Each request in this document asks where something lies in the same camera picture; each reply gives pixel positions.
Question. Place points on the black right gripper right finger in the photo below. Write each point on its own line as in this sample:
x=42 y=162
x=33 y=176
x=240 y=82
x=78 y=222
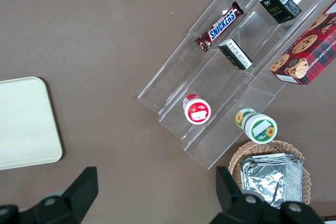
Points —
x=231 y=203

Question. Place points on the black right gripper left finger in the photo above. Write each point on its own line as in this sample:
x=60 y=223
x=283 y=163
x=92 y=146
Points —
x=76 y=197

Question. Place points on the clear acrylic stepped display shelf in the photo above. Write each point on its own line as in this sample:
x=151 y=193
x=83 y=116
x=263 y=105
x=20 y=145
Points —
x=210 y=82

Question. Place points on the small wicker basket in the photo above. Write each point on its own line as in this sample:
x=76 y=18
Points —
x=305 y=179

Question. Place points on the black box with white label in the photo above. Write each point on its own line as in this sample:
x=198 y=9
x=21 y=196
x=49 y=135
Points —
x=236 y=54

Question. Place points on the cream rectangular plastic tray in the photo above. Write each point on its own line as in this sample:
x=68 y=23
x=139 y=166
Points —
x=26 y=121

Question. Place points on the black box with gold print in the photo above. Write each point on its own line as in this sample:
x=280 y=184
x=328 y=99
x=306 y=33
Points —
x=278 y=7

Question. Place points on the Snickers chocolate bar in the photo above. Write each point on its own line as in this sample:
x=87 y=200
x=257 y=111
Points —
x=220 y=28

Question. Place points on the silver foil packet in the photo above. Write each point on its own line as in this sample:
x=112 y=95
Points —
x=267 y=184
x=270 y=158

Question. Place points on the green lidded sunflower jar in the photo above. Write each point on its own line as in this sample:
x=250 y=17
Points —
x=260 y=128

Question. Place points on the red lidded small jar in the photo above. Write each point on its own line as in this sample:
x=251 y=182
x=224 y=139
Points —
x=197 y=110

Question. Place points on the red tartan cookie box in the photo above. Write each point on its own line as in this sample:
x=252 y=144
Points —
x=312 y=48

